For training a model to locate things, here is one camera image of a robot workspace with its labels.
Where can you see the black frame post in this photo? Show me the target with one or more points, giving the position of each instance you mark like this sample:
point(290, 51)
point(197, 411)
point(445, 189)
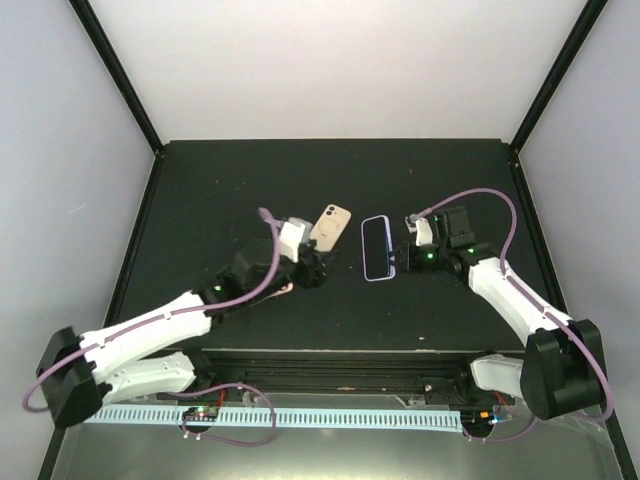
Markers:
point(576, 38)
point(89, 20)

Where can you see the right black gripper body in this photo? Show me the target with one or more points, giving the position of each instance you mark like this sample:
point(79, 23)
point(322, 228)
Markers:
point(423, 263)

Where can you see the lavender phone case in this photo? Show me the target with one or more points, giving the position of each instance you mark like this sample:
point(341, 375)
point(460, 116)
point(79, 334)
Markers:
point(364, 250)

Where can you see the right black frame post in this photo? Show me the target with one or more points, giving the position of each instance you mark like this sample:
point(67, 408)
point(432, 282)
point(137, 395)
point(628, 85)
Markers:
point(576, 38)

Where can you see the pink cased phone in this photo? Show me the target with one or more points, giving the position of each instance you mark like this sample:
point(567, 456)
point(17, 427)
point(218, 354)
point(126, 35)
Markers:
point(281, 291)

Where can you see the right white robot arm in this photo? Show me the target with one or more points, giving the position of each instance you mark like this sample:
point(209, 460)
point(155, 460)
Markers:
point(562, 370)

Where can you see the small circuit board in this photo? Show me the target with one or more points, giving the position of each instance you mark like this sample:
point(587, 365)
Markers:
point(200, 414)

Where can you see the left black frame post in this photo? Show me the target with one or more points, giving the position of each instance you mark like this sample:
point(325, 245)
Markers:
point(89, 20)

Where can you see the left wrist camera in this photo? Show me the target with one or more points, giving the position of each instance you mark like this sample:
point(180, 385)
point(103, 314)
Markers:
point(294, 232)

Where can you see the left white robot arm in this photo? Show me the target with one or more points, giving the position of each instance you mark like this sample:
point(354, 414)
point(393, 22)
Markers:
point(80, 373)

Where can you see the black aluminium front rail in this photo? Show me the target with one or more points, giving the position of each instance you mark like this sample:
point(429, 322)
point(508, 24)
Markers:
point(423, 372)

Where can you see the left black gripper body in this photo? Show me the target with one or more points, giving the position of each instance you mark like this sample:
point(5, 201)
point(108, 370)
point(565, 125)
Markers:
point(306, 278)

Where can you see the light blue slotted cable duct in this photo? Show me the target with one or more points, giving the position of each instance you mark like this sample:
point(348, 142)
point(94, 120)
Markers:
point(305, 418)

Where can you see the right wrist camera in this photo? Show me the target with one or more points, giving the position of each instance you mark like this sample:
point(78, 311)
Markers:
point(420, 227)

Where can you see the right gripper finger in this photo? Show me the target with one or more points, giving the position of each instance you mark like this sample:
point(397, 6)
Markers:
point(401, 250)
point(399, 266)

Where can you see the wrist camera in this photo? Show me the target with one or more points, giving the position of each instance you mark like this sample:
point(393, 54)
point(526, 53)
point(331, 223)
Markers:
point(294, 232)
point(420, 227)

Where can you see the beige cased phone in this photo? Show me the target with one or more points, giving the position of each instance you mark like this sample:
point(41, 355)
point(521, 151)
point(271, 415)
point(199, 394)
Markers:
point(329, 227)

